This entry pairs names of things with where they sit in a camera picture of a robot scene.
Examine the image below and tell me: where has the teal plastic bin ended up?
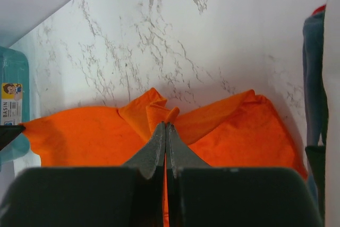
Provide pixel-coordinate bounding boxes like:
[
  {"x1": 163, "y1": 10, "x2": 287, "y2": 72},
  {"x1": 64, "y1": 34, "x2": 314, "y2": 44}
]
[{"x1": 1, "y1": 47, "x2": 30, "y2": 165}]

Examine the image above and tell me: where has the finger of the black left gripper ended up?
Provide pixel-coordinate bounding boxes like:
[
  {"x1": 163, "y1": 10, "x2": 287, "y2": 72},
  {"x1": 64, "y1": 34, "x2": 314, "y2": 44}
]
[{"x1": 0, "y1": 125, "x2": 26, "y2": 150}]

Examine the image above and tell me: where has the orange t shirt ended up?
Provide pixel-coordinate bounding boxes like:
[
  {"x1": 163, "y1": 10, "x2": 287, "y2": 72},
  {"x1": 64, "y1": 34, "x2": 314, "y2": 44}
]
[{"x1": 20, "y1": 87, "x2": 309, "y2": 227}]

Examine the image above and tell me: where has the red folded t shirt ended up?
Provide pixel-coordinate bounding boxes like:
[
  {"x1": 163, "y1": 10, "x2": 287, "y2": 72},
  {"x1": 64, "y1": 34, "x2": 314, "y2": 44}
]
[{"x1": 312, "y1": 4, "x2": 326, "y2": 16}]

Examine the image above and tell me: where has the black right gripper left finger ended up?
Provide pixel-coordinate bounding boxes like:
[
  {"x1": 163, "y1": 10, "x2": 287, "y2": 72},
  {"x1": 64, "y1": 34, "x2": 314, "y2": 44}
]
[{"x1": 123, "y1": 122, "x2": 166, "y2": 180}]

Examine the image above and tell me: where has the white folded t shirt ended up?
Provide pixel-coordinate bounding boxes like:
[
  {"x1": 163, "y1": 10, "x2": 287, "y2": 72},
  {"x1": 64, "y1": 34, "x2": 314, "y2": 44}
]
[{"x1": 322, "y1": 0, "x2": 339, "y2": 226}]

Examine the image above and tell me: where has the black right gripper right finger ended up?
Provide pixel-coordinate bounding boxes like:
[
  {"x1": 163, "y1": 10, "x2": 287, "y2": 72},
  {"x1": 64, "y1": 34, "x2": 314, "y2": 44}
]
[{"x1": 165, "y1": 123, "x2": 211, "y2": 179}]

